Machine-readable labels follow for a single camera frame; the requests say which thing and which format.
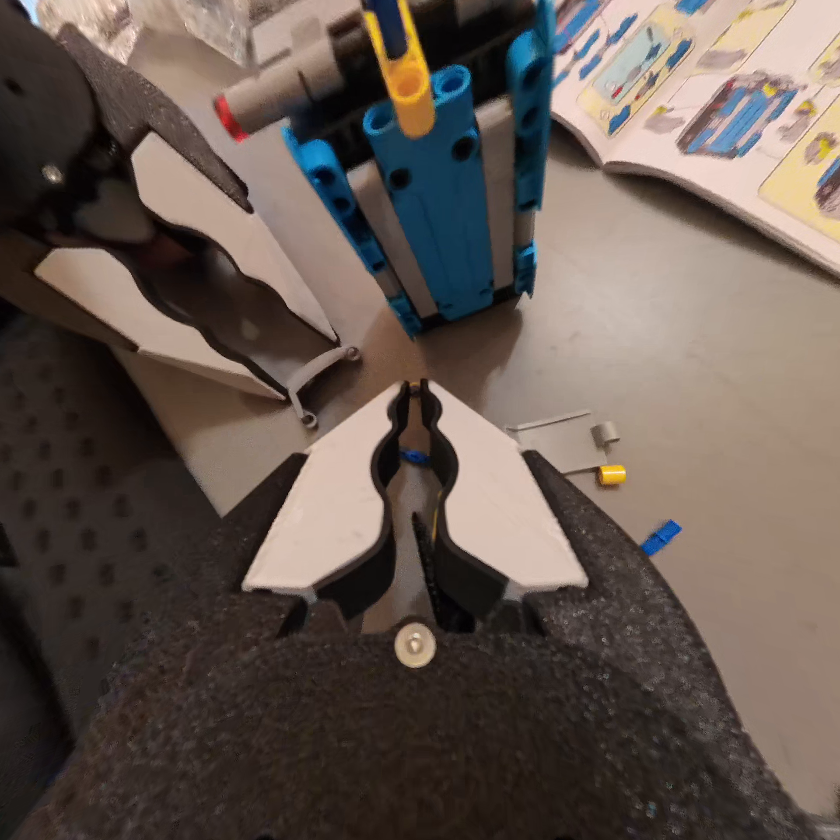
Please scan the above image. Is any crumpled clear plastic bag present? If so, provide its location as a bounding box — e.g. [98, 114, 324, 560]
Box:
[33, 0, 263, 67]

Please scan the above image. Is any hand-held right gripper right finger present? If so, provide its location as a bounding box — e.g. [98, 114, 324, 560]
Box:
[427, 384, 589, 620]

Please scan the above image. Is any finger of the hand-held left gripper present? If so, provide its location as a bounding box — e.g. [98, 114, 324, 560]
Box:
[32, 243, 292, 403]
[129, 132, 342, 349]

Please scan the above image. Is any grey desk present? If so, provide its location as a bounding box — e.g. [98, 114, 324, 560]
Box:
[0, 0, 840, 840]

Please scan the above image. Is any grey blue toy brick assembly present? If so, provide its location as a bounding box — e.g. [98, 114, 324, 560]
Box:
[214, 0, 555, 340]

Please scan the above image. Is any black perforated pad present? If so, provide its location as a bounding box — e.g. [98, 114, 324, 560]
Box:
[0, 309, 224, 840]

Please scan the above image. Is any brick instruction booklet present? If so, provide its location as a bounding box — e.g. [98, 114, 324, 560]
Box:
[545, 0, 840, 279]

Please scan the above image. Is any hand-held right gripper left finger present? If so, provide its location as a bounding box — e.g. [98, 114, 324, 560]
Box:
[243, 381, 418, 615]

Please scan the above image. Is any small yellow toy brick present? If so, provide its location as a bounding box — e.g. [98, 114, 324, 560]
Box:
[565, 464, 628, 489]

